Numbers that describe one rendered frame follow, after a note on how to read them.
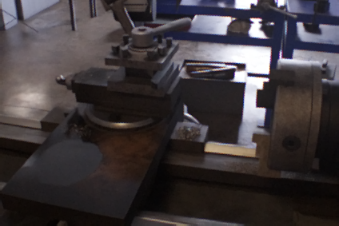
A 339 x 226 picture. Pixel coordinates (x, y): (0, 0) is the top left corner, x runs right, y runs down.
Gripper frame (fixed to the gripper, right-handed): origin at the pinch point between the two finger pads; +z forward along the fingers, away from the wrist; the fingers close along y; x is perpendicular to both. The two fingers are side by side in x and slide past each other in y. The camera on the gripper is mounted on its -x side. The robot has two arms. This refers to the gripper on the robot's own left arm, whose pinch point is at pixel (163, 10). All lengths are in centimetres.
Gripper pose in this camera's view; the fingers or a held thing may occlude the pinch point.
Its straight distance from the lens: 151.3
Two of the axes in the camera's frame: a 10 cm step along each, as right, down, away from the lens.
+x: 0.8, 0.5, 10.0
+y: 10.0, 0.3, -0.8
